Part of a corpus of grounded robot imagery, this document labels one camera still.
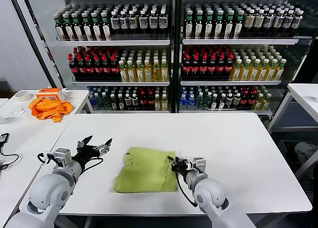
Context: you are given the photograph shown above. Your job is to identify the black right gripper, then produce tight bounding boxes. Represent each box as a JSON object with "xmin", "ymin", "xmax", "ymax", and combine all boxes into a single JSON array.
[{"xmin": 167, "ymin": 155, "xmax": 194, "ymax": 176}]

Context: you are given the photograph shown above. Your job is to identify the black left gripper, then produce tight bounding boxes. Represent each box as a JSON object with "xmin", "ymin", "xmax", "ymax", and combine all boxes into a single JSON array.
[{"xmin": 73, "ymin": 135, "xmax": 113, "ymax": 165}]

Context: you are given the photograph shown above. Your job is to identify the light green t-shirt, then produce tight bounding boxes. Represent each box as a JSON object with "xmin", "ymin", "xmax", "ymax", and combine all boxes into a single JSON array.
[{"xmin": 114, "ymin": 146, "xmax": 178, "ymax": 193}]

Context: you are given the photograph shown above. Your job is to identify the large white work table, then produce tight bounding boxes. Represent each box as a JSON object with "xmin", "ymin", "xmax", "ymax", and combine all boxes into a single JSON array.
[{"xmin": 19, "ymin": 112, "xmax": 313, "ymax": 217}]

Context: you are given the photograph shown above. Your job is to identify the white shelf board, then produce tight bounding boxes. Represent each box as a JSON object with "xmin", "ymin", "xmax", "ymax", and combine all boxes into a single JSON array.
[
  {"xmin": 180, "ymin": 80, "xmax": 283, "ymax": 86},
  {"xmin": 71, "ymin": 81, "xmax": 171, "ymax": 87},
  {"xmin": 56, "ymin": 40, "xmax": 171, "ymax": 48},
  {"xmin": 182, "ymin": 39, "xmax": 300, "ymax": 46},
  {"xmin": 178, "ymin": 110, "xmax": 270, "ymax": 115},
  {"xmin": 93, "ymin": 110, "xmax": 171, "ymax": 114}
]

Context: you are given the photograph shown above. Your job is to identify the crumpled orange cloth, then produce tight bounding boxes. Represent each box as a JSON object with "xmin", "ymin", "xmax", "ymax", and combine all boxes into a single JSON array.
[{"xmin": 29, "ymin": 98, "xmax": 74, "ymax": 123}]

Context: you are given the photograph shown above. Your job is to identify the white side table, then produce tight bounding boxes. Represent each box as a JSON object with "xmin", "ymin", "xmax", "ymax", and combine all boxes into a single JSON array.
[
  {"xmin": 267, "ymin": 83, "xmax": 318, "ymax": 181},
  {"xmin": 0, "ymin": 89, "xmax": 94, "ymax": 228}
]

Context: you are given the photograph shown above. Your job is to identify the red cap cola bottle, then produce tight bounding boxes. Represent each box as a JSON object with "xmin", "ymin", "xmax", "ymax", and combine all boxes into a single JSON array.
[
  {"xmin": 110, "ymin": 56, "xmax": 120, "ymax": 76},
  {"xmin": 140, "ymin": 91, "xmax": 148, "ymax": 111},
  {"xmin": 148, "ymin": 91, "xmax": 156, "ymax": 111},
  {"xmin": 248, "ymin": 90, "xmax": 257, "ymax": 109},
  {"xmin": 240, "ymin": 90, "xmax": 249, "ymax": 109},
  {"xmin": 77, "ymin": 54, "xmax": 87, "ymax": 76},
  {"xmin": 199, "ymin": 55, "xmax": 209, "ymax": 77},
  {"xmin": 225, "ymin": 55, "xmax": 235, "ymax": 77},
  {"xmin": 182, "ymin": 55, "xmax": 192, "ymax": 77},
  {"xmin": 191, "ymin": 55, "xmax": 200, "ymax": 77},
  {"xmin": 85, "ymin": 56, "xmax": 95, "ymax": 76},
  {"xmin": 216, "ymin": 55, "xmax": 226, "ymax": 77},
  {"xmin": 94, "ymin": 55, "xmax": 104, "ymax": 76},
  {"xmin": 69, "ymin": 54, "xmax": 79, "ymax": 76},
  {"xmin": 102, "ymin": 55, "xmax": 112, "ymax": 76},
  {"xmin": 208, "ymin": 55, "xmax": 217, "ymax": 77}
]

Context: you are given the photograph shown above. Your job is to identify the orange and white box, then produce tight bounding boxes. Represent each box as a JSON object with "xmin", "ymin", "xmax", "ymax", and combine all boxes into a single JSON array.
[{"xmin": 36, "ymin": 88, "xmax": 66, "ymax": 101}]

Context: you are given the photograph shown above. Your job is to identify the beige masking tape roll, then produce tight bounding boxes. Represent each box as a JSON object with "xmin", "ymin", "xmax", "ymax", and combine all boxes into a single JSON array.
[{"xmin": 14, "ymin": 90, "xmax": 33, "ymax": 102}]

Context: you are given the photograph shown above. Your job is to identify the black floor crate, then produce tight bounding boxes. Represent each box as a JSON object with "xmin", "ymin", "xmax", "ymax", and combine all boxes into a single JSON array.
[{"xmin": 277, "ymin": 139, "xmax": 299, "ymax": 170}]

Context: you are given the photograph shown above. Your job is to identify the green cap dark tea bottle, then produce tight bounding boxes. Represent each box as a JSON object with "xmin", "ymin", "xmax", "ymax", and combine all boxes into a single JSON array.
[
  {"xmin": 234, "ymin": 10, "xmax": 245, "ymax": 39},
  {"xmin": 195, "ymin": 10, "xmax": 205, "ymax": 39},
  {"xmin": 54, "ymin": 13, "xmax": 66, "ymax": 42},
  {"xmin": 225, "ymin": 10, "xmax": 236, "ymax": 39},
  {"xmin": 90, "ymin": 12, "xmax": 103, "ymax": 42},
  {"xmin": 62, "ymin": 13, "xmax": 75, "ymax": 42},
  {"xmin": 71, "ymin": 13, "xmax": 84, "ymax": 42},
  {"xmin": 81, "ymin": 12, "xmax": 93, "ymax": 42},
  {"xmin": 100, "ymin": 12, "xmax": 112, "ymax": 41},
  {"xmin": 185, "ymin": 10, "xmax": 195, "ymax": 39},
  {"xmin": 215, "ymin": 10, "xmax": 226, "ymax": 39},
  {"xmin": 205, "ymin": 10, "xmax": 215, "ymax": 39}
]

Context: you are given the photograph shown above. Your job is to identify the blue label dark bottle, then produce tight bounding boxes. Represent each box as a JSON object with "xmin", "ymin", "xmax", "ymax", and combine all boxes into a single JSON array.
[
  {"xmin": 292, "ymin": 10, "xmax": 305, "ymax": 35},
  {"xmin": 158, "ymin": 10, "xmax": 168, "ymax": 36},
  {"xmin": 120, "ymin": 11, "xmax": 130, "ymax": 36},
  {"xmin": 263, "ymin": 9, "xmax": 275, "ymax": 35},
  {"xmin": 129, "ymin": 10, "xmax": 139, "ymax": 36},
  {"xmin": 139, "ymin": 10, "xmax": 149, "ymax": 36},
  {"xmin": 273, "ymin": 10, "xmax": 285, "ymax": 35},
  {"xmin": 110, "ymin": 11, "xmax": 121, "ymax": 36},
  {"xmin": 148, "ymin": 10, "xmax": 159, "ymax": 36},
  {"xmin": 283, "ymin": 10, "xmax": 295, "ymax": 35}
]

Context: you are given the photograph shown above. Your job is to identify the black slanted pole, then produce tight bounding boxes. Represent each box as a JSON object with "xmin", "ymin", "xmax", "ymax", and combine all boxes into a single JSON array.
[{"xmin": 6, "ymin": 0, "xmax": 66, "ymax": 89}]

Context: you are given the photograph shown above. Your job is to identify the grey green fabric bundle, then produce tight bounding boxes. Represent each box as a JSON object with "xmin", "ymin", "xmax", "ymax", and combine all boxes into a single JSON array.
[{"xmin": 294, "ymin": 142, "xmax": 318, "ymax": 165}]

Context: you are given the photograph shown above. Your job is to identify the beige label dark bottle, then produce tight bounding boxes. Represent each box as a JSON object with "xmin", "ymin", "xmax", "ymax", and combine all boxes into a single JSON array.
[
  {"xmin": 244, "ymin": 9, "xmax": 256, "ymax": 35},
  {"xmin": 254, "ymin": 9, "xmax": 265, "ymax": 35}
]

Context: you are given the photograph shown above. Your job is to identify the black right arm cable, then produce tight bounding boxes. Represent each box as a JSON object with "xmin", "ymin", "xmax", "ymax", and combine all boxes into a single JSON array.
[{"xmin": 174, "ymin": 171, "xmax": 199, "ymax": 208}]

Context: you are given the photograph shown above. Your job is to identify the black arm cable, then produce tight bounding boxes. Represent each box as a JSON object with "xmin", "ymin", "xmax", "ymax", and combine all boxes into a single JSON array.
[
  {"xmin": 37, "ymin": 152, "xmax": 104, "ymax": 174},
  {"xmin": 174, "ymin": 171, "xmax": 199, "ymax": 208}
]

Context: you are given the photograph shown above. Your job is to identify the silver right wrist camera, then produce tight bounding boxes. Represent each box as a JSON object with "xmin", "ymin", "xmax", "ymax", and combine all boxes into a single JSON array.
[{"xmin": 192, "ymin": 157, "xmax": 207, "ymax": 174}]

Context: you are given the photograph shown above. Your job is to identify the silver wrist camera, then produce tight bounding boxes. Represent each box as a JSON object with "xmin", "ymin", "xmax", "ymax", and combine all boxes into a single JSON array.
[
  {"xmin": 53, "ymin": 148, "xmax": 72, "ymax": 167},
  {"xmin": 192, "ymin": 157, "xmax": 207, "ymax": 174}
]

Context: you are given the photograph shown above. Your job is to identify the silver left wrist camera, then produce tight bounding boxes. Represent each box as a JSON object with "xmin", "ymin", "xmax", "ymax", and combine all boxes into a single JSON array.
[{"xmin": 53, "ymin": 148, "xmax": 72, "ymax": 167}]

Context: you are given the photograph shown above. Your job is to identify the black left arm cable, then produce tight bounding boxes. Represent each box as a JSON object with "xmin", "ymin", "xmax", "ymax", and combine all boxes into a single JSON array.
[{"xmin": 37, "ymin": 152, "xmax": 104, "ymax": 174}]

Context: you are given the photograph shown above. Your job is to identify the thin black cable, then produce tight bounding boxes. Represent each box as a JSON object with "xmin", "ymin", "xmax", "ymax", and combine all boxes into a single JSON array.
[{"xmin": 0, "ymin": 143, "xmax": 20, "ymax": 171}]

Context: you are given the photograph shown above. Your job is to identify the black vertical shelf post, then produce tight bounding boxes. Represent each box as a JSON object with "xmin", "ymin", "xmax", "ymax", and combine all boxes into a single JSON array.
[{"xmin": 169, "ymin": 0, "xmax": 184, "ymax": 114}]

